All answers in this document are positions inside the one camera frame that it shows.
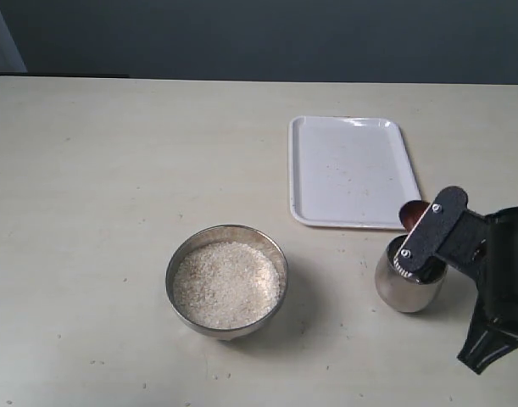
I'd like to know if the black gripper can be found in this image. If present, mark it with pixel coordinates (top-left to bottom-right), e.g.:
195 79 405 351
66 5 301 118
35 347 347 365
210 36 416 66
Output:
393 186 518 375

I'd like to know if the brown wooden spoon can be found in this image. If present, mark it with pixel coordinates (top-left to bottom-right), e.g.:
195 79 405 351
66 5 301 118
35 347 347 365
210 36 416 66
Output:
398 200 430 232

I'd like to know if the shiny steel cup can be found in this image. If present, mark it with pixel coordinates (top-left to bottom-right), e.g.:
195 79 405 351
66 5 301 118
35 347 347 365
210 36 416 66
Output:
375 235 448 314

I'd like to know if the steel bowl of rice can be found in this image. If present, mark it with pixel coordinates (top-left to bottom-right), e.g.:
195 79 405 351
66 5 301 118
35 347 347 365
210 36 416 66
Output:
165 225 289 341

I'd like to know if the white rectangular tray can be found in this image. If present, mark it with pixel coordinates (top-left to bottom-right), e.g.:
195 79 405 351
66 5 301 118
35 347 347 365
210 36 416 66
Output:
288 115 421 230

